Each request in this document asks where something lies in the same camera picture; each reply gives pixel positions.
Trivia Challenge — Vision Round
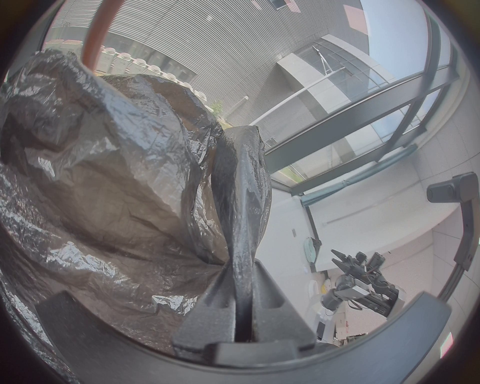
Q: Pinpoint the window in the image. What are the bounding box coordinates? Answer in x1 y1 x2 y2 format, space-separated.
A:
41 0 463 196

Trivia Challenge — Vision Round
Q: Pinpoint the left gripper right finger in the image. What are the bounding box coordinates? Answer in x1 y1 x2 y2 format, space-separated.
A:
251 259 316 346

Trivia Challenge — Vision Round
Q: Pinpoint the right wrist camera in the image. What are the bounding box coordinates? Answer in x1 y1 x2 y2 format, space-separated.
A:
354 251 388 271

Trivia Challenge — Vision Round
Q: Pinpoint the wooden chair with white cushions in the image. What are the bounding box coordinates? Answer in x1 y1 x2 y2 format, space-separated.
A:
82 0 125 76

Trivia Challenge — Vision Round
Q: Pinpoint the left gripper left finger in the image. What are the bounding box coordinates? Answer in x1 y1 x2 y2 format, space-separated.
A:
172 260 237 350

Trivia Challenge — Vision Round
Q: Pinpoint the black plastic bag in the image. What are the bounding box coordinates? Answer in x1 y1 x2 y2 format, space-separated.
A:
0 48 273 384

